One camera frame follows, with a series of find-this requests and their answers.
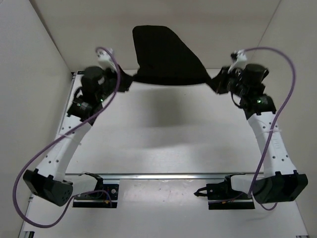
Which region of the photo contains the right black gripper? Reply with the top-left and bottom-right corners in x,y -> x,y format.
206,68 -> 246,98

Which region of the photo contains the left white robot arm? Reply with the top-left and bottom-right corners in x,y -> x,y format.
23,66 -> 133,207

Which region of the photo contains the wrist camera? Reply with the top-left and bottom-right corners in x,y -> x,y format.
228,50 -> 247,72
96,48 -> 115,70

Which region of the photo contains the black skirt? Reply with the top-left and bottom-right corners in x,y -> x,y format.
131,24 -> 213,87

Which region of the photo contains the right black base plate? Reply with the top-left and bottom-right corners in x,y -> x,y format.
194,176 -> 255,210

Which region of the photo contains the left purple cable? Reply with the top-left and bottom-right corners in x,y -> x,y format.
12,46 -> 122,228

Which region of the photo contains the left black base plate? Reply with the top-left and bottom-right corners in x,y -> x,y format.
72,180 -> 119,208

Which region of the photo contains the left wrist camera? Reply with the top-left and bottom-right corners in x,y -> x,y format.
96,48 -> 115,70

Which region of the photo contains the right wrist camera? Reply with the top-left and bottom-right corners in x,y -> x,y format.
228,50 -> 247,72

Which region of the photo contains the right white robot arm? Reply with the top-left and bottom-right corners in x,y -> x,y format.
207,64 -> 308,204

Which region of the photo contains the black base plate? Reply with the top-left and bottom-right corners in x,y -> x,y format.
194,176 -> 255,210
72,180 -> 119,208

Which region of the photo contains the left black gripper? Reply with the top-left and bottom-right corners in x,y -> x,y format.
102,60 -> 137,95

